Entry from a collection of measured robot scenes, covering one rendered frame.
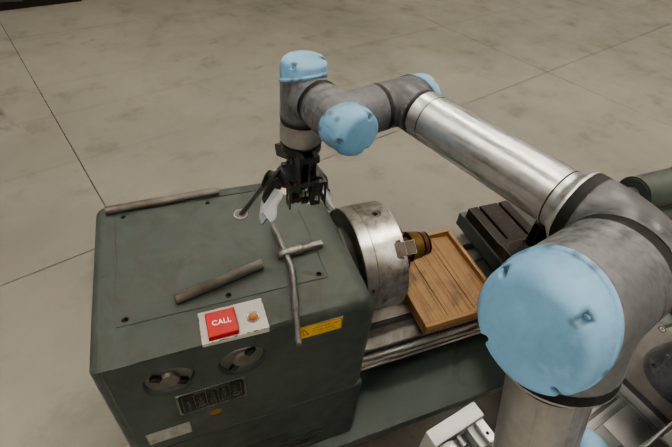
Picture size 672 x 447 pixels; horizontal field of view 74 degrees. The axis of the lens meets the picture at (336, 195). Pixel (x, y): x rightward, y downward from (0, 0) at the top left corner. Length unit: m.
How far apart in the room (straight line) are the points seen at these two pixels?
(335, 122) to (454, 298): 1.04
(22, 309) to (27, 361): 0.33
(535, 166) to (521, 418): 0.28
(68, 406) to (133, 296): 1.45
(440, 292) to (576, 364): 1.16
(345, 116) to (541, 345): 0.37
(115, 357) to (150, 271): 0.21
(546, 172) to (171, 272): 0.80
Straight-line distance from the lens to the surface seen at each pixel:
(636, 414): 1.33
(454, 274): 1.62
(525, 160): 0.59
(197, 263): 1.08
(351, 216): 1.21
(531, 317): 0.42
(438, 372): 1.80
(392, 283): 1.21
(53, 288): 2.90
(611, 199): 0.54
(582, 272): 0.42
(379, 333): 1.44
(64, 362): 2.59
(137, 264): 1.11
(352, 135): 0.62
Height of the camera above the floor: 2.06
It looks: 40 degrees down
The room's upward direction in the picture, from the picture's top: 6 degrees clockwise
